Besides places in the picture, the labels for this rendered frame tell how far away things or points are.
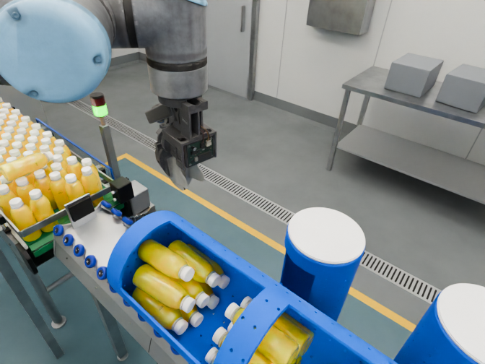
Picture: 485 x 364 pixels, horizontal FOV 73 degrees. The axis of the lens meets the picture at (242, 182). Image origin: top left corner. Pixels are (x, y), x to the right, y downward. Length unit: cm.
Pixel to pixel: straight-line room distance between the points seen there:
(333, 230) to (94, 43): 106
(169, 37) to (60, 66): 18
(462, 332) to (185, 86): 98
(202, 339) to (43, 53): 85
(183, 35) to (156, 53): 5
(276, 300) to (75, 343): 165
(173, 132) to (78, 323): 189
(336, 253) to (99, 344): 152
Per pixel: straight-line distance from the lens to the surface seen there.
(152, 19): 47
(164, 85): 51
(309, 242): 118
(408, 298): 256
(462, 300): 123
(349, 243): 122
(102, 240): 138
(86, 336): 227
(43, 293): 213
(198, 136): 54
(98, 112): 174
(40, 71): 35
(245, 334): 75
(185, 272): 91
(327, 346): 97
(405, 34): 377
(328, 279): 120
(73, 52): 34
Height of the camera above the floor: 188
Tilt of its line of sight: 37 degrees down
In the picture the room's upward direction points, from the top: 3 degrees clockwise
